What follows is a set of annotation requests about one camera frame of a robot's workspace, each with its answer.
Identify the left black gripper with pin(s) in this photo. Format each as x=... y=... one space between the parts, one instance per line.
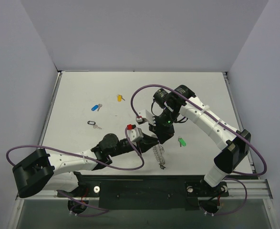
x=142 y=143

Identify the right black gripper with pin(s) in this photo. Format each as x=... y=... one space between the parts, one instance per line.
x=160 y=129

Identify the metal disc with keyrings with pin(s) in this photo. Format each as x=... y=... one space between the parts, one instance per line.
x=158 y=153

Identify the green tag key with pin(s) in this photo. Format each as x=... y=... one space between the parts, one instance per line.
x=181 y=141

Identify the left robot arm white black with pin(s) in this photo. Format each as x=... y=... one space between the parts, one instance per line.
x=34 y=172

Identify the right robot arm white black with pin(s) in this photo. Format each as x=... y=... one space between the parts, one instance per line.
x=230 y=141

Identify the yellow tag key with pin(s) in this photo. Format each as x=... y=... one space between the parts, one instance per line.
x=120 y=98

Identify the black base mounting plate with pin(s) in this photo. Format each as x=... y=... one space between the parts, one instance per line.
x=147 y=192

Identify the blue tag key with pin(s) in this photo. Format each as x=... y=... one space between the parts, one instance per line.
x=96 y=107

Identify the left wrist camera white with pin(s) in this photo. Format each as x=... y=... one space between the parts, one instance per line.
x=134 y=133

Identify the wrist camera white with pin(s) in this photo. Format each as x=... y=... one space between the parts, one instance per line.
x=144 y=116
x=134 y=133

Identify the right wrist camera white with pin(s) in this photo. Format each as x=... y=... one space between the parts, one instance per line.
x=144 y=116

